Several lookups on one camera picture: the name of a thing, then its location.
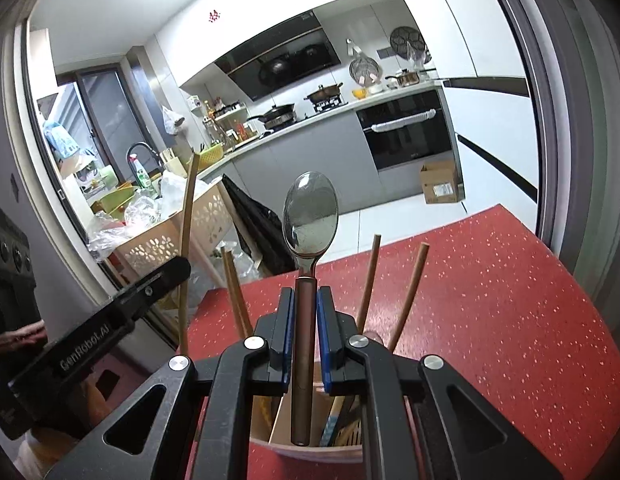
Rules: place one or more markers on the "black built-in oven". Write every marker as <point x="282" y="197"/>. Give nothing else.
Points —
<point x="405" y="145"/>

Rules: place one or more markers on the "gas stove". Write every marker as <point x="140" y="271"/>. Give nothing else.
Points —
<point x="327" y="106"/>

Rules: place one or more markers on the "round black wall rack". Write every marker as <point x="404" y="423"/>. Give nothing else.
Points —
<point x="406" y="41"/>

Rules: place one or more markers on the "green plastic basin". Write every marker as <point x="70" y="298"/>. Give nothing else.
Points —
<point x="115" y="200"/>

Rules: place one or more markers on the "person's left hand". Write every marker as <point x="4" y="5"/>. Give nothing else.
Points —
<point x="17" y="341"/>

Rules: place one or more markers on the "spice rack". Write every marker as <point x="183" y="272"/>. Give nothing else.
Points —
<point x="227" y="125"/>

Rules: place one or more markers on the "clear plastic bag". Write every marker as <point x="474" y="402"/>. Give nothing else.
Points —
<point x="140" y="210"/>

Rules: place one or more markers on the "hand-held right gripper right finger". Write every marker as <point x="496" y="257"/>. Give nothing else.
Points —
<point x="325" y="330"/>

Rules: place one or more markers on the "black bag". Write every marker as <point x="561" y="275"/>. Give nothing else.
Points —
<point x="260" y="230"/>

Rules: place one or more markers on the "wooden knife block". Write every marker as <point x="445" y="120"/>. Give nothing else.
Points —
<point x="174" y="165"/>

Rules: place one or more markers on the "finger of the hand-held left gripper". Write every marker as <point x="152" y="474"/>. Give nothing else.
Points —
<point x="160" y="282"/>

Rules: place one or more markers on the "black range hood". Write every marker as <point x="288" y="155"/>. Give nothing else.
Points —
<point x="280" y="67"/>

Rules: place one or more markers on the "wooden chopstick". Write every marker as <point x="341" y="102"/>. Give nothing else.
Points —
<point x="371" y="270"/>
<point x="230" y="285"/>
<point x="239" y="285"/>
<point x="416" y="282"/>

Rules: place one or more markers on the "grey kitchen cabinet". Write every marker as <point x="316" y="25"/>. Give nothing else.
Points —
<point x="315" y="150"/>

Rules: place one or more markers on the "beige plastic utensil holder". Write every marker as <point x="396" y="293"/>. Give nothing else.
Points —
<point x="315" y="454"/>

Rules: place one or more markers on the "black faucet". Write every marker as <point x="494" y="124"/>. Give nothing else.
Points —
<point x="140" y="146"/>

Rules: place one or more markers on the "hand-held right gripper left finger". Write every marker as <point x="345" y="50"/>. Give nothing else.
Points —
<point x="289" y="325"/>

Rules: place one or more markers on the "black frying pan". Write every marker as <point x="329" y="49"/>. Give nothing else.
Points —
<point x="277" y="112"/>

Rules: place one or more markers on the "yellow bowl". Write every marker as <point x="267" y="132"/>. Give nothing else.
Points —
<point x="360" y="93"/>

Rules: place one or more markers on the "cardboard box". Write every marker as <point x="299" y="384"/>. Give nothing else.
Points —
<point x="440" y="182"/>

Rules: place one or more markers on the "brown wok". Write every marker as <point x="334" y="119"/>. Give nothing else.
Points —
<point x="324" y="92"/>

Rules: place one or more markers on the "spray bottle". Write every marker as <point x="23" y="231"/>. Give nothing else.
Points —
<point x="141" y="172"/>

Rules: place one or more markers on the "white hanging plastic bag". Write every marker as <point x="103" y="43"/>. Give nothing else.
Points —
<point x="172" y="120"/>

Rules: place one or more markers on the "yellow-green plastic basket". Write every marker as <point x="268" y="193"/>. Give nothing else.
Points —
<point x="211" y="157"/>

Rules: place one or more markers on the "white perforated plastic basket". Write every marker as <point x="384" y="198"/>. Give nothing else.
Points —
<point x="150" y="250"/>

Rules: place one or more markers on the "round metal strainer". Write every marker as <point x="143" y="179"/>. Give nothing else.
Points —
<point x="364" y="71"/>

